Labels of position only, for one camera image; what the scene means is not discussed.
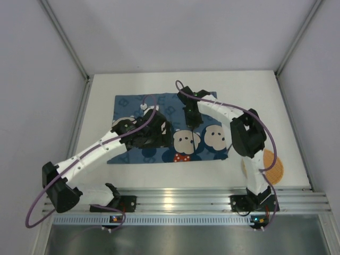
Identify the aluminium corner post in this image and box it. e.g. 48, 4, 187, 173
274, 0, 325, 78
38, 0, 90, 81

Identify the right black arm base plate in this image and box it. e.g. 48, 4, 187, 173
230, 194, 280, 213

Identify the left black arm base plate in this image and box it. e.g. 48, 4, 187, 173
90, 195, 137, 213

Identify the left aluminium corner post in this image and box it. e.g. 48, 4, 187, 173
38, 0, 90, 81

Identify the orange woven round coaster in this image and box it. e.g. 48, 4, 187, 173
241, 149, 284, 186

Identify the right aluminium corner post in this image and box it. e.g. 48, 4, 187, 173
274, 0, 325, 78

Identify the perforated metal cable strip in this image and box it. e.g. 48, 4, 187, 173
53, 214, 266, 226

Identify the blue cartoon placemat cloth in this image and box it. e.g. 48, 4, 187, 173
107, 93, 230, 164

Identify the purple cable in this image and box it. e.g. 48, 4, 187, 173
175, 80, 279, 229
25, 95, 160, 229

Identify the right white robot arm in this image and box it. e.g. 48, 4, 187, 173
177, 86, 271, 205

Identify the aluminium mounting rail frame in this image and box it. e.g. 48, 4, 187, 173
73, 156, 330, 214

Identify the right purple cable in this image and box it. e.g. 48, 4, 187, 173
175, 80, 279, 229

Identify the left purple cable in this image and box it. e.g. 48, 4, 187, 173
25, 95, 160, 229

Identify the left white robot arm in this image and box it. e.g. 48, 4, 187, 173
42, 109, 173, 213

